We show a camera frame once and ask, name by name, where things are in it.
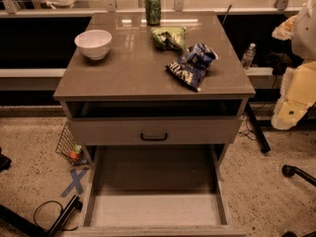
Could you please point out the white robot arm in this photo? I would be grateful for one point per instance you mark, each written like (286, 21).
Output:
(298, 85)

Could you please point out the grey middle drawer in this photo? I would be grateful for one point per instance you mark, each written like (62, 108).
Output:
(148, 131)

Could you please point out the grey drawer cabinet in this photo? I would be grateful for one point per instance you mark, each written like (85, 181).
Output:
(132, 81)

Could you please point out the open bottom drawer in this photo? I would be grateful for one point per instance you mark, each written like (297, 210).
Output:
(155, 191)

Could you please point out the blue chip bag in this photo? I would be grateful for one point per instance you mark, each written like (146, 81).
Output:
(191, 68)

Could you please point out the green chip bag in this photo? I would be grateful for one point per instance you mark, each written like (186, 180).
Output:
(169, 37)

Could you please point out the white bowl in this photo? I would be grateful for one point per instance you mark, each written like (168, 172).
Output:
(94, 44)

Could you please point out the orange item in basket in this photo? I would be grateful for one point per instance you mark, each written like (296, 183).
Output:
(75, 154)

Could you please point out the clear water bottle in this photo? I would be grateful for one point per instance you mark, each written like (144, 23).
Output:
(248, 56)

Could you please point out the black diagonal pole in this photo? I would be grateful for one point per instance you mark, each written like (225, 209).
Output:
(265, 148)

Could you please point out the green soda can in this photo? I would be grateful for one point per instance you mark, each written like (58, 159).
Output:
(153, 12)

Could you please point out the black chair base leg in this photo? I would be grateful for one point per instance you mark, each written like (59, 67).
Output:
(290, 171)

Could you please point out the black floor stand leg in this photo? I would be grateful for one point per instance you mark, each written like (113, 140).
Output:
(33, 230)

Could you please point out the wire mesh basket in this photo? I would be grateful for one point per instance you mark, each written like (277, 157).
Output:
(64, 145)

